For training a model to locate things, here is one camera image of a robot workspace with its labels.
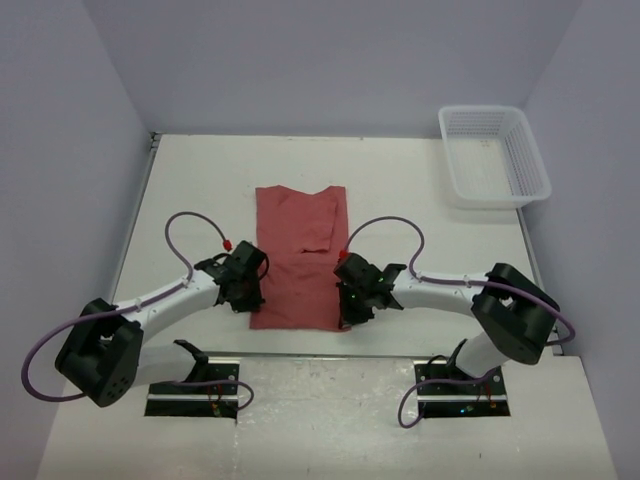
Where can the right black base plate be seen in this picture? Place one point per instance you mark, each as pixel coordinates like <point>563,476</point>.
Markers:
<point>488,399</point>

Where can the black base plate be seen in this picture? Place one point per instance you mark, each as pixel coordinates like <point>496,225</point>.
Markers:
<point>215,402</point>
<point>488,399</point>

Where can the red t shirt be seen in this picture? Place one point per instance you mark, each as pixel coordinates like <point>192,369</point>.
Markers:
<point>302,235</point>

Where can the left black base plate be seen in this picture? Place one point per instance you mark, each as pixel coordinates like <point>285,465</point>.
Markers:
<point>215,402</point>

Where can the white plastic basket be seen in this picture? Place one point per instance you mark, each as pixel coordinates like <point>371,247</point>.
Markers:
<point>492,157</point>

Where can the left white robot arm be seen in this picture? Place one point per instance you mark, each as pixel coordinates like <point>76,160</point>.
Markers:
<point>106,352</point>

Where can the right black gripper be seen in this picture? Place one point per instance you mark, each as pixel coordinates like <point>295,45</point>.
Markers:
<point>349,316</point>

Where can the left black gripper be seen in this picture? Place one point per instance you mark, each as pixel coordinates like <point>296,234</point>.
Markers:
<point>252,303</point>

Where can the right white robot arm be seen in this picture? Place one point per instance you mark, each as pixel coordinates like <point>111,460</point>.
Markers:
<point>516,317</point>

